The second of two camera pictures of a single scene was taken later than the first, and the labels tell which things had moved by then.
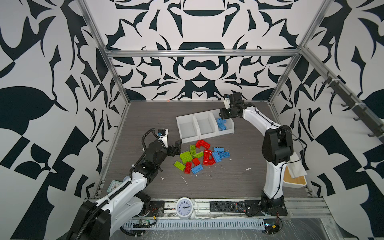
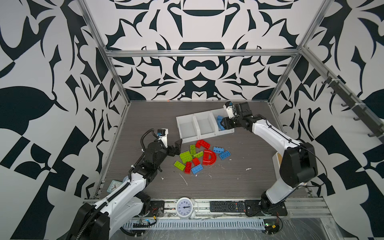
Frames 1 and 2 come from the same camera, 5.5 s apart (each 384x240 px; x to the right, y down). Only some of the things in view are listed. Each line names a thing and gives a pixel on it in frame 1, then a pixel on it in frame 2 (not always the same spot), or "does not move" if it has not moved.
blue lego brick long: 217,157 → 220,127
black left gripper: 171,152 does not move
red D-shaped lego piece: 208,158 does not move
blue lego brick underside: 224,154 does not move
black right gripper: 222,112 → 226,122
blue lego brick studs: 218,149 does not move
